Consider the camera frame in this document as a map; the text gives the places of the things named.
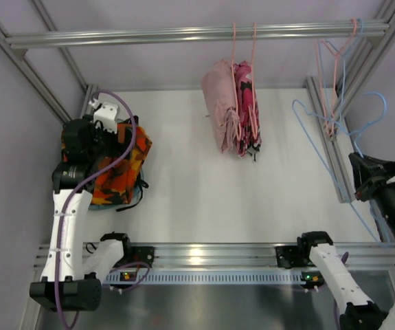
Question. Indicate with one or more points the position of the light pink trousers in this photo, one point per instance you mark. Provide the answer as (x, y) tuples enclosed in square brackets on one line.
[(220, 99)]

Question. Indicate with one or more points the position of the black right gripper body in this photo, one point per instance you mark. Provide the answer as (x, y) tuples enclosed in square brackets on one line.
[(369, 185)]

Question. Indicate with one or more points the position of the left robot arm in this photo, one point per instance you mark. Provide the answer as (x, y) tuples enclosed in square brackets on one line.
[(69, 282)]

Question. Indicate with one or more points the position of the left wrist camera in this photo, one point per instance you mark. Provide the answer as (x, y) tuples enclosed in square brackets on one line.
[(104, 115)]

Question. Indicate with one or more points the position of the pink camouflage trousers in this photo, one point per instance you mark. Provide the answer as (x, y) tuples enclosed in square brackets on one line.
[(247, 136)]

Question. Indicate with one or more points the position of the teal plastic basket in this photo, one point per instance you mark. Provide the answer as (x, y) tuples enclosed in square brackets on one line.
[(122, 186)]

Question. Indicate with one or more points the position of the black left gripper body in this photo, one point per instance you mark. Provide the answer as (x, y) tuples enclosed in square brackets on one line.
[(113, 148)]

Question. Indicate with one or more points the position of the front aluminium rail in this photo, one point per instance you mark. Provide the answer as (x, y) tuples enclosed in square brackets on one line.
[(217, 256)]

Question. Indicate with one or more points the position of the top aluminium hanging rail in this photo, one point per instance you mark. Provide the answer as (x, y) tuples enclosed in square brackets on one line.
[(333, 29)]

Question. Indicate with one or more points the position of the orange camouflage trousers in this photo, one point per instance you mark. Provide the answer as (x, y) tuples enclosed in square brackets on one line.
[(111, 161)]

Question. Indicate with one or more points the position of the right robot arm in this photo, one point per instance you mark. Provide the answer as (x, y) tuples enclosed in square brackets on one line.
[(356, 309)]

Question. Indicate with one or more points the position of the perforated cable tray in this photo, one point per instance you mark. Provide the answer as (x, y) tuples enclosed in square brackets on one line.
[(257, 277)]

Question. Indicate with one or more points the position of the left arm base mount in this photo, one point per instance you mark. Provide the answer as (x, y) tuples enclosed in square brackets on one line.
[(140, 253)]

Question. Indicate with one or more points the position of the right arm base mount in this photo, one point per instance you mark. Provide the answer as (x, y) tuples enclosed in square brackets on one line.
[(290, 256)]

